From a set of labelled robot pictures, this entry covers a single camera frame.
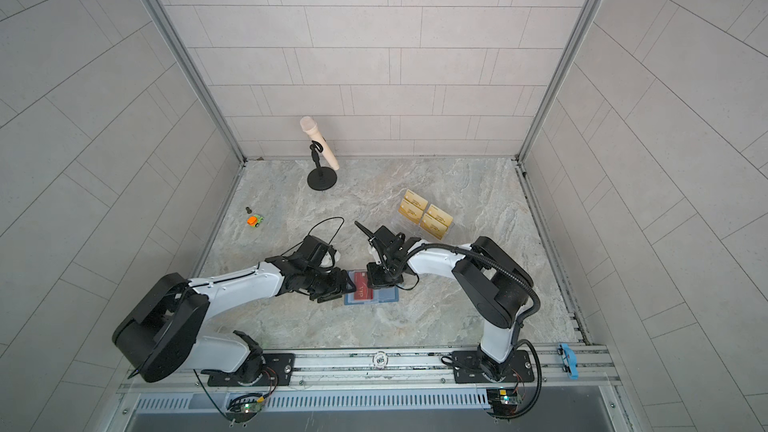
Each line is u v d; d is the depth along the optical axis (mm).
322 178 1088
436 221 891
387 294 823
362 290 826
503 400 679
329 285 742
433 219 891
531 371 707
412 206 933
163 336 405
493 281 470
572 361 694
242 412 651
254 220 957
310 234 709
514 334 533
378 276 764
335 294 739
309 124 895
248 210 996
